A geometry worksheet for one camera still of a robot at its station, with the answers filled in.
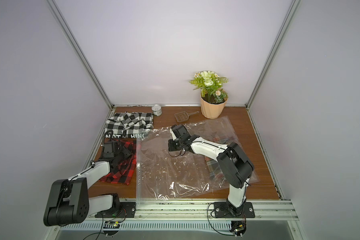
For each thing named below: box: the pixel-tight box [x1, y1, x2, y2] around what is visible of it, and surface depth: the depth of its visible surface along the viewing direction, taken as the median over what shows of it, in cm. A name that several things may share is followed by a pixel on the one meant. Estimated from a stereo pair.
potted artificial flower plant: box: [189, 70, 229, 120], surface depth 102 cm
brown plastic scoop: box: [174, 111, 200, 123], surface depth 116 cm
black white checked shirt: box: [104, 112, 154, 139], surface depth 108 cm
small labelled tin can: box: [151, 105, 163, 117], surface depth 116 cm
